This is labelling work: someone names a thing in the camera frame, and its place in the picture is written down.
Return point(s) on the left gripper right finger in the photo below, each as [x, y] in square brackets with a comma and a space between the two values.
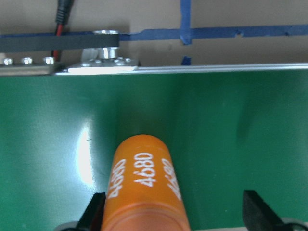
[257, 215]

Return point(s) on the orange cylinder marked 4680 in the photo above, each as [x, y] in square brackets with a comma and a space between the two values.
[143, 192]

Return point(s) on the green conveyor belt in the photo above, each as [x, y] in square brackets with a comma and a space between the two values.
[176, 145]

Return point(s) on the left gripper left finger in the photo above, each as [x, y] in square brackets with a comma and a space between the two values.
[92, 218]

